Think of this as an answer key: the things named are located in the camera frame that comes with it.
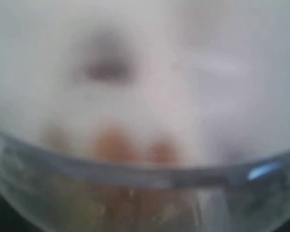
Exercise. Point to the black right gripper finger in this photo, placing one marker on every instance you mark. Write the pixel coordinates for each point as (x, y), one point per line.
(8, 219)

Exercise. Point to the brown wooden blocks pile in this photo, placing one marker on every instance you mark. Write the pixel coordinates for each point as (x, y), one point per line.
(113, 147)

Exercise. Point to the clear plastic dome lid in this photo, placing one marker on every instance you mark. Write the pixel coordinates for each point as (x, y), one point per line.
(210, 76)

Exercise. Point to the clear plastic jar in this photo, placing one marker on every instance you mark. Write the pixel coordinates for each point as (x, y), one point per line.
(250, 197)

